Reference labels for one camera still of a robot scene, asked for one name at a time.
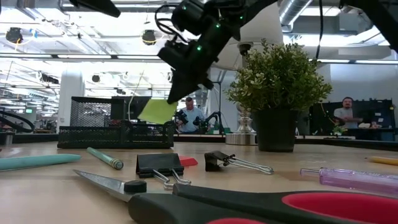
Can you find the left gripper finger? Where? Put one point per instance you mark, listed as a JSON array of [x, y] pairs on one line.
[[99, 6]]

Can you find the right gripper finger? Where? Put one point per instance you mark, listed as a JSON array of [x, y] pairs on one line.
[[205, 85], [183, 85]]

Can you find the green sticky note pad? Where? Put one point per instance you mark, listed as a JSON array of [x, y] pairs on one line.
[[158, 112]]

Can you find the black binder clip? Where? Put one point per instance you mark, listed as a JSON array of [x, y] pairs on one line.
[[213, 160], [158, 163]]

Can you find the red eraser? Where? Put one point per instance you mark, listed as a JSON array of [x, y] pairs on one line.
[[188, 162]]

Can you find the green striped pencil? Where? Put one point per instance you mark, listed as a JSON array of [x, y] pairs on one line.
[[104, 157]]

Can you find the black red scissors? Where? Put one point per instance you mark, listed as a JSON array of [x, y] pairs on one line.
[[217, 205]]

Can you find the light teal pen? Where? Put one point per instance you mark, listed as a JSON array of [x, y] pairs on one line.
[[37, 161]]

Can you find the clear purple pen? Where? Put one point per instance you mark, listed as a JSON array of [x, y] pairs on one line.
[[357, 180]]

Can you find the yellow pencil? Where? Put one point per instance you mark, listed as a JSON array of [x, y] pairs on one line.
[[385, 160]]

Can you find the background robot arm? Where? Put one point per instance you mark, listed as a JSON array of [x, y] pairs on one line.
[[211, 119]]

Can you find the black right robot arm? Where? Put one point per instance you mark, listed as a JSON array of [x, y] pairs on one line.
[[242, 7]]

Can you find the black mesh desk organizer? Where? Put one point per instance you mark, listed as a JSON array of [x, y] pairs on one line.
[[93, 137]]

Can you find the person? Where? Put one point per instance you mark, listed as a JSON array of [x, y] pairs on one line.
[[346, 116], [190, 119]]

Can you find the black computer monitor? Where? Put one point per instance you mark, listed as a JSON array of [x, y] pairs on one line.
[[136, 104]]

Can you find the black ceiling lamp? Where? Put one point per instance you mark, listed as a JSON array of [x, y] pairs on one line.
[[95, 78], [14, 35], [149, 36]]

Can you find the white shade table lamp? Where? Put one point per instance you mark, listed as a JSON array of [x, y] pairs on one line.
[[264, 31]]

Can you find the green potted plant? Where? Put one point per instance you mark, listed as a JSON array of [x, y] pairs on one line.
[[276, 81]]

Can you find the white round column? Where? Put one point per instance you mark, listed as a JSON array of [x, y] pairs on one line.
[[71, 99]]

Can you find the small background plant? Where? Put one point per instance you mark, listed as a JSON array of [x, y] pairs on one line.
[[339, 130]]

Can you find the background desk with monitors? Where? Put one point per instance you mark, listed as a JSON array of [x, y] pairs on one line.
[[373, 109]]

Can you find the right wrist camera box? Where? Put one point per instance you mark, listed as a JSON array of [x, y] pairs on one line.
[[172, 56]]

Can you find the black aluminium table frame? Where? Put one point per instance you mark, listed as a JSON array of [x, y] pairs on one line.
[[199, 138]]

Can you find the silver ventilation duct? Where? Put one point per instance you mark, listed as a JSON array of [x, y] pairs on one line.
[[293, 11]]

